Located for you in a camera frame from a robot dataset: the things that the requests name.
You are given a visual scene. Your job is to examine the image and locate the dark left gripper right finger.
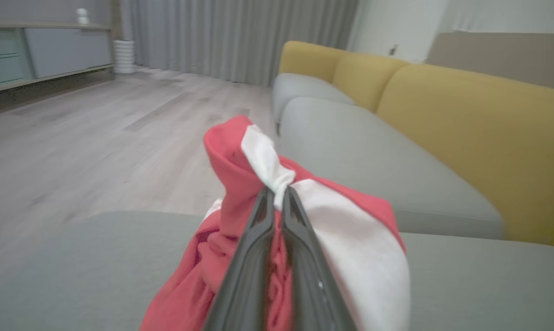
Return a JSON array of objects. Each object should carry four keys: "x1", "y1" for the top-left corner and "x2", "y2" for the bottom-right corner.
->
[{"x1": 281, "y1": 185, "x2": 358, "y2": 331}]

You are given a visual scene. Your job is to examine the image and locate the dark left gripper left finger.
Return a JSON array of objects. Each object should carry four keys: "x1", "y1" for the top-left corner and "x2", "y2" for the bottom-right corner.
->
[{"x1": 202, "y1": 186, "x2": 276, "y2": 331}]

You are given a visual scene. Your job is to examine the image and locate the red shorts with white stripe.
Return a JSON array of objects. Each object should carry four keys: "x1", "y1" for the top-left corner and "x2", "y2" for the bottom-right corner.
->
[{"x1": 139, "y1": 115, "x2": 411, "y2": 331}]

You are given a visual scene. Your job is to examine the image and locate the grey sofa seat cushion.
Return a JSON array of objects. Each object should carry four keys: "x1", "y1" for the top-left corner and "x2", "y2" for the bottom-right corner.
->
[
  {"x1": 272, "y1": 73, "x2": 356, "y2": 136},
  {"x1": 278, "y1": 97, "x2": 506, "y2": 240}
]

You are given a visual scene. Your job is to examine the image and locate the large grey sofa ottoman cushion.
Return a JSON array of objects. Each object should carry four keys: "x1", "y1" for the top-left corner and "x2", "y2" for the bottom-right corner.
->
[{"x1": 0, "y1": 211, "x2": 554, "y2": 331}]

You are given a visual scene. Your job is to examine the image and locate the yellow sofa backrest cushion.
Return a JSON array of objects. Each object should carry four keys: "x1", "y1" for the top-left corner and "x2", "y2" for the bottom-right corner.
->
[
  {"x1": 333, "y1": 52, "x2": 411, "y2": 112},
  {"x1": 278, "y1": 40, "x2": 348, "y2": 89},
  {"x1": 377, "y1": 63, "x2": 554, "y2": 251}
]

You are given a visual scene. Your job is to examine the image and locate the grey pleated curtain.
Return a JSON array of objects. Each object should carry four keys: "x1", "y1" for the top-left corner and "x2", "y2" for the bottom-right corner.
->
[{"x1": 120, "y1": 0, "x2": 361, "y2": 87}]

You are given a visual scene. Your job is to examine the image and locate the white ribbed floor vase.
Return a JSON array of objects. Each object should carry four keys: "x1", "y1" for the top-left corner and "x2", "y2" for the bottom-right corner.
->
[{"x1": 113, "y1": 40, "x2": 136, "y2": 75}]

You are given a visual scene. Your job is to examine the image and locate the low grey and green cabinet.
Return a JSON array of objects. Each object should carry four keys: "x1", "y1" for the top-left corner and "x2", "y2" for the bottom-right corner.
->
[{"x1": 0, "y1": 19, "x2": 116, "y2": 96}]

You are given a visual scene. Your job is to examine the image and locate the tan panel behind sofa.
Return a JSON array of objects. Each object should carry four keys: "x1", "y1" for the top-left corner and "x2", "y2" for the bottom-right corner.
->
[{"x1": 425, "y1": 31, "x2": 554, "y2": 92}]

